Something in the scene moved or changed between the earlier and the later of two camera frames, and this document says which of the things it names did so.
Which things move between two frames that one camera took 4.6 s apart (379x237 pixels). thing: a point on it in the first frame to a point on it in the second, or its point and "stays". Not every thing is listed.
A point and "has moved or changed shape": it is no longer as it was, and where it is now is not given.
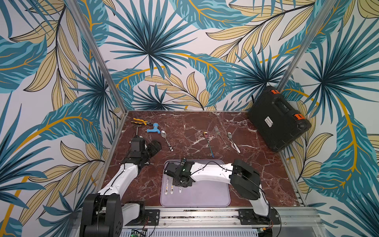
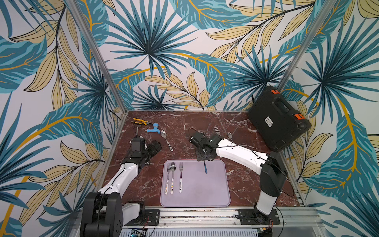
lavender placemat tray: [200, 193] stays
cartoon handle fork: [167, 187] stays
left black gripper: [153, 150] stays
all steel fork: [217, 131] stays
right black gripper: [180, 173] to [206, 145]
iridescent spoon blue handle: [206, 134] has moved or changed shape
